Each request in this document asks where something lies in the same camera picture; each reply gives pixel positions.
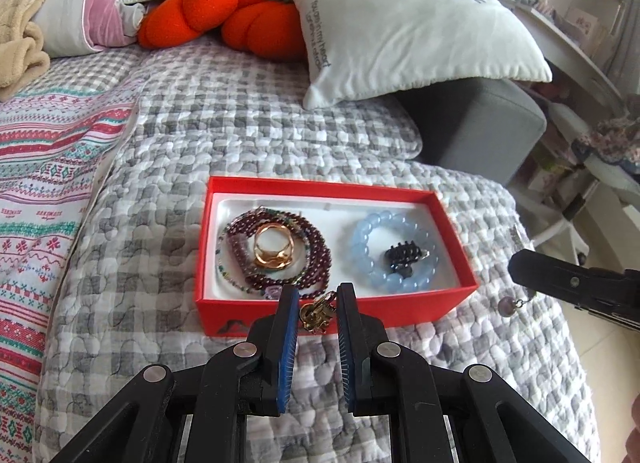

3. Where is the light blue bead bracelet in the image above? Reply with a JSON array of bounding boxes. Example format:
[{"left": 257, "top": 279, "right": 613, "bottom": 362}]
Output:
[{"left": 347, "top": 210, "right": 432, "bottom": 294}]

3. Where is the white deer-print cushion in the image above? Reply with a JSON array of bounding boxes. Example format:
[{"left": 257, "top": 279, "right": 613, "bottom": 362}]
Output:
[{"left": 289, "top": 0, "right": 553, "bottom": 111}]

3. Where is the grey patchwork quilt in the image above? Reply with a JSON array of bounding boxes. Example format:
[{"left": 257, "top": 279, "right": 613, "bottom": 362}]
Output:
[{"left": 35, "top": 93, "right": 601, "bottom": 463}]

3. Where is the striped patterned blanket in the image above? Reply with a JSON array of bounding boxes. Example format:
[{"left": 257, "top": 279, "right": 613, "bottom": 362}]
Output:
[{"left": 0, "top": 78, "right": 146, "bottom": 463}]

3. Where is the red cardboard box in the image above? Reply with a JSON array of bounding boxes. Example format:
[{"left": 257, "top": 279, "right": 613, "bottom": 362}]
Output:
[{"left": 195, "top": 176, "right": 480, "bottom": 339}]

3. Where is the purple bead earring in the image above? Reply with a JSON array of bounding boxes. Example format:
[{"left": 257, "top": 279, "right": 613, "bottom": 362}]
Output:
[{"left": 496, "top": 293, "right": 536, "bottom": 318}]

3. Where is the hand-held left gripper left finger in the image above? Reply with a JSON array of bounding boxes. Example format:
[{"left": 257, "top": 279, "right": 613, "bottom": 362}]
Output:
[{"left": 47, "top": 284, "right": 301, "bottom": 463}]

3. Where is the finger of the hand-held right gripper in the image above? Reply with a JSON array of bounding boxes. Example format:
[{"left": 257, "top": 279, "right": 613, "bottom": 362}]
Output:
[{"left": 509, "top": 249, "right": 640, "bottom": 313}]

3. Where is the small gold earring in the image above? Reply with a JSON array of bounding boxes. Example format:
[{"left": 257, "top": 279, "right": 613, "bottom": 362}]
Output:
[{"left": 299, "top": 290, "right": 336, "bottom": 335}]

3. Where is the dark red bead bracelet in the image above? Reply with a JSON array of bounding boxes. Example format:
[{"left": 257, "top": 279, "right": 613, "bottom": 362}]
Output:
[{"left": 215, "top": 208, "right": 333, "bottom": 300}]

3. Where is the rose gold looped ring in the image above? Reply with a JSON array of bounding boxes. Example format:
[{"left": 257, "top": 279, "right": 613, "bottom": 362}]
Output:
[{"left": 251, "top": 223, "right": 297, "bottom": 269}]

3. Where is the floral cloth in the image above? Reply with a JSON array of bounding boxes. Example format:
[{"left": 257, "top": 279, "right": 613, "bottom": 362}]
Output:
[{"left": 572, "top": 116, "right": 640, "bottom": 166}]

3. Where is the white wall shelf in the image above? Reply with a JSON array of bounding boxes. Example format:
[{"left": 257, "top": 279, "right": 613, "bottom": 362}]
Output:
[{"left": 460, "top": 0, "right": 640, "bottom": 109}]

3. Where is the orange pumpkin plush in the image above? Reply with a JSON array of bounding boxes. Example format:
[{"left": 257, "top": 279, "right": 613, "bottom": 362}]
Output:
[{"left": 137, "top": 0, "right": 307, "bottom": 61}]

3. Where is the beige fleece garment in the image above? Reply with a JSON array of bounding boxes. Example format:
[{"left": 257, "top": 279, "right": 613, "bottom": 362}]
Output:
[{"left": 0, "top": 0, "right": 58, "bottom": 101}]

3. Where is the small-check grey quilt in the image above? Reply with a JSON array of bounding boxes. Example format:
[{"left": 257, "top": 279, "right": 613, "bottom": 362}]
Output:
[{"left": 15, "top": 46, "right": 423, "bottom": 179}]

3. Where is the white office chair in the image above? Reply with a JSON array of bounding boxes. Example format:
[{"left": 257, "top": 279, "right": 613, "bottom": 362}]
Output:
[{"left": 515, "top": 163, "right": 640, "bottom": 266}]

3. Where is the black bead ring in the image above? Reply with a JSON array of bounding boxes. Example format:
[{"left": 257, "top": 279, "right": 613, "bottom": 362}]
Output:
[{"left": 384, "top": 241, "right": 430, "bottom": 276}]

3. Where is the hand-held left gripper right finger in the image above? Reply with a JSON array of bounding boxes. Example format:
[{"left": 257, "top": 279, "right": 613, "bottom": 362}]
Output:
[{"left": 336, "top": 283, "right": 593, "bottom": 463}]

